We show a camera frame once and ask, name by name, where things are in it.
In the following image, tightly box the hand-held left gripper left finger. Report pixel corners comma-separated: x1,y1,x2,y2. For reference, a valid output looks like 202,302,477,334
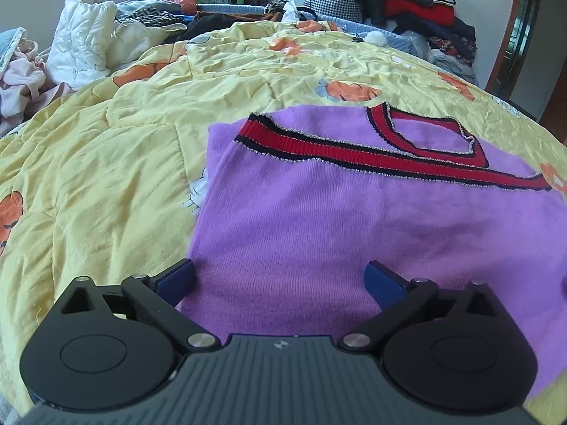
57,258,222,356

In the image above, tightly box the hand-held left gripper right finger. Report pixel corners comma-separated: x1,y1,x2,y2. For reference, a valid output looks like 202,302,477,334
337,261,502,351

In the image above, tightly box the purple sweater with red collar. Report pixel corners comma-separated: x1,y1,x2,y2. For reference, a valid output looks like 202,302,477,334
175,102,567,401

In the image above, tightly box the pile of folded clothes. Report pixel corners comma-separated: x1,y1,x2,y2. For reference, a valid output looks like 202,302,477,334
363,0,479,85

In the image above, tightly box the yellow printed quilt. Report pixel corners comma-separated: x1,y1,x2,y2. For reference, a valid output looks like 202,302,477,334
0,20,567,417

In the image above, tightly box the clear plastic bag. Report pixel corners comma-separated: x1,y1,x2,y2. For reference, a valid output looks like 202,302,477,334
399,31,436,60

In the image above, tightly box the pink cloth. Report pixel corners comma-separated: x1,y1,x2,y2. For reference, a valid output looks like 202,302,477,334
0,38,76,138

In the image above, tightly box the dark brown cloth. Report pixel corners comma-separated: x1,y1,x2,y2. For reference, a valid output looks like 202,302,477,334
166,11,284,45

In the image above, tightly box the white quilted jacket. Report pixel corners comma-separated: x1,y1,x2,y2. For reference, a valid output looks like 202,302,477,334
46,0,178,89

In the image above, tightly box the black and white patterned cloth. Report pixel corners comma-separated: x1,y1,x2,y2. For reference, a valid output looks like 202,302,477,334
115,2,187,27

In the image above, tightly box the blue quilted mat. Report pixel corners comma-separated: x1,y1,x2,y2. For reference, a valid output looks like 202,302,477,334
195,2,426,54

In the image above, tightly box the dark door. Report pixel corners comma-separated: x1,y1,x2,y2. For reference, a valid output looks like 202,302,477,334
505,0,542,116

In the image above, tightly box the light blue pillow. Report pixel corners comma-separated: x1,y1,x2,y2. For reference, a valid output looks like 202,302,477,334
0,27,27,63

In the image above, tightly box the white crumpled tissue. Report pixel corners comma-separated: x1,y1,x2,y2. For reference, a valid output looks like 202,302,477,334
281,0,306,23

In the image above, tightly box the wooden door frame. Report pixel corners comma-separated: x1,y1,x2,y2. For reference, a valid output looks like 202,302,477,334
485,0,543,120

